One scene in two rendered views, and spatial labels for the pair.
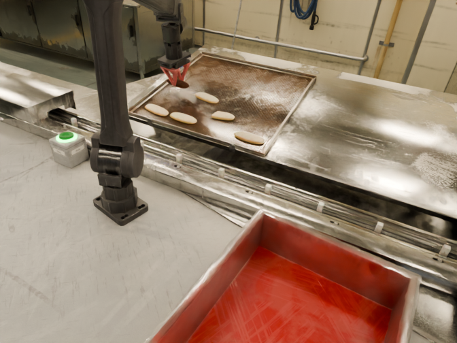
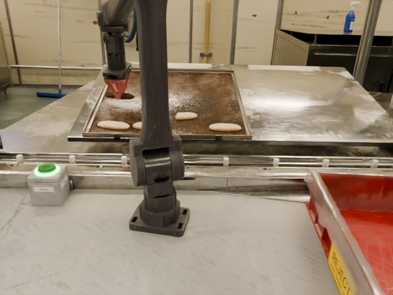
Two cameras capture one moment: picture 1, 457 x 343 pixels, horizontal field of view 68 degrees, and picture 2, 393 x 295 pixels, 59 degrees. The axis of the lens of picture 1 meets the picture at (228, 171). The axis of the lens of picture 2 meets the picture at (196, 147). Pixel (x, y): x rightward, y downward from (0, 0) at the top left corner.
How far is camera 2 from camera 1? 0.50 m
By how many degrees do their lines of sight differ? 26
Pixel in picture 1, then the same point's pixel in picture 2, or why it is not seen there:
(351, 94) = (270, 79)
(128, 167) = (180, 167)
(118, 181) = (171, 186)
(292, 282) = (361, 222)
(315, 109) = (255, 95)
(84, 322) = not seen: outside the picture
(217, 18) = (31, 52)
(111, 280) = (229, 284)
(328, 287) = (385, 216)
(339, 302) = not seen: outside the picture
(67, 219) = (117, 251)
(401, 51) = (219, 59)
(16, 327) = not seen: outside the picture
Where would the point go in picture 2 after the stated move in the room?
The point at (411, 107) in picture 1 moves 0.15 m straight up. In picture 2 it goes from (318, 79) to (324, 41)
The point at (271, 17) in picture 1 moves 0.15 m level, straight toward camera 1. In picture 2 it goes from (93, 44) to (94, 46)
